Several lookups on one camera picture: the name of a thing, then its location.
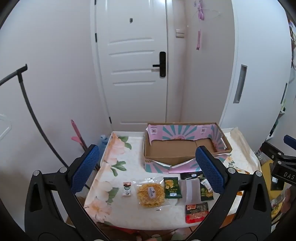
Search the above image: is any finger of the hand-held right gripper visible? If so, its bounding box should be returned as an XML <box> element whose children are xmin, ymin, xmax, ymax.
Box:
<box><xmin>284</xmin><ymin>135</ymin><xmax>296</xmax><ymax>149</ymax></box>

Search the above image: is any dark green snack packet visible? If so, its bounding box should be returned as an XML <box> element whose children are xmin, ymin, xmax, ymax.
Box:
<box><xmin>199</xmin><ymin>177</ymin><xmax>213</xmax><ymax>202</ymax></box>

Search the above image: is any person's right hand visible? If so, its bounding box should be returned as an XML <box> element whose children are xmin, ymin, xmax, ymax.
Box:
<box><xmin>280</xmin><ymin>185</ymin><xmax>294</xmax><ymax>215</ymax></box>

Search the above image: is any small white brown packet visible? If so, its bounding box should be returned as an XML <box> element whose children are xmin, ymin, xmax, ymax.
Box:
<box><xmin>122</xmin><ymin>182</ymin><xmax>132</xmax><ymax>197</ymax></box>

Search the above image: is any cardboard box with pink flaps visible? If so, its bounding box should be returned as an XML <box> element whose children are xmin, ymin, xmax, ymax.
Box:
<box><xmin>143</xmin><ymin>122</ymin><xmax>232</xmax><ymax>174</ymax></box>

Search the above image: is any green cracker packet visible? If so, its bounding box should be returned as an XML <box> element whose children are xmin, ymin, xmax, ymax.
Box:
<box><xmin>163</xmin><ymin>176</ymin><xmax>183</xmax><ymax>199</ymax></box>

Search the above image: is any black door handle lock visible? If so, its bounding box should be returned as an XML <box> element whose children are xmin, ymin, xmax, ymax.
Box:
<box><xmin>152</xmin><ymin>51</ymin><xmax>166</xmax><ymax>77</ymax></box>

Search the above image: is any red and black snack packet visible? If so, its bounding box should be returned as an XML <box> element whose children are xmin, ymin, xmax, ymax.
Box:
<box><xmin>185</xmin><ymin>202</ymin><xmax>210</xmax><ymax>224</ymax></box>

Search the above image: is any floral tablecloth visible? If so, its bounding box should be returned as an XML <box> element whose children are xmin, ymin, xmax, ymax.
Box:
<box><xmin>84</xmin><ymin>131</ymin><xmax>263</xmax><ymax>231</ymax></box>

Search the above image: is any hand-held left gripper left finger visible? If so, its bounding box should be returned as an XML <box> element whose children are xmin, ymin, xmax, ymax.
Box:
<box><xmin>24</xmin><ymin>144</ymin><xmax>109</xmax><ymax>241</ymax></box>

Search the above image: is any clear waffle packet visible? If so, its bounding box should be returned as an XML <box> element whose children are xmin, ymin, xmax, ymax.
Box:
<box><xmin>134</xmin><ymin>176</ymin><xmax>170</xmax><ymax>211</ymax></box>

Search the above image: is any white wardrobe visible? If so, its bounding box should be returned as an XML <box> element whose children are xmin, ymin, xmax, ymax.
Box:
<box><xmin>218</xmin><ymin>0</ymin><xmax>292</xmax><ymax>139</ymax></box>

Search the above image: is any pink stick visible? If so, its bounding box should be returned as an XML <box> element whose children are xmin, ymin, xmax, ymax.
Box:
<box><xmin>70</xmin><ymin>119</ymin><xmax>88</xmax><ymax>151</ymax></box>

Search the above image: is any orange snack packet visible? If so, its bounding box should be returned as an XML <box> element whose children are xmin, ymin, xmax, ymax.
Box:
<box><xmin>231</xmin><ymin>166</ymin><xmax>250</xmax><ymax>175</ymax></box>

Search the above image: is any black curved pole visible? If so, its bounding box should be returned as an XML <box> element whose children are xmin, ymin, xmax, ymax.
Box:
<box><xmin>0</xmin><ymin>64</ymin><xmax>70</xmax><ymax>168</ymax></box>

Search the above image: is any purple ribbon hanger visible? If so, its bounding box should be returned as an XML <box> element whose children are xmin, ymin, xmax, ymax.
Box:
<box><xmin>194</xmin><ymin>0</ymin><xmax>221</xmax><ymax>21</ymax></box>

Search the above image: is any yellow object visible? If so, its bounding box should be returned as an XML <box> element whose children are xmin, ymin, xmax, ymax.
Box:
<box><xmin>259</xmin><ymin>159</ymin><xmax>279</xmax><ymax>224</ymax></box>

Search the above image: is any white door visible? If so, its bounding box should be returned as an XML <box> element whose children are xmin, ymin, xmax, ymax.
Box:
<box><xmin>91</xmin><ymin>0</ymin><xmax>185</xmax><ymax>131</ymax></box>

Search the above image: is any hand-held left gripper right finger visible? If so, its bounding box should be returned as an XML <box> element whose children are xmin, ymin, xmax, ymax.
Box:
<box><xmin>184</xmin><ymin>146</ymin><xmax>272</xmax><ymax>241</ymax></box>

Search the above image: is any grey translucent packet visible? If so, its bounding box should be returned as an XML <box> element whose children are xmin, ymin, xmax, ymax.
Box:
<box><xmin>179</xmin><ymin>178</ymin><xmax>201</xmax><ymax>206</ymax></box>

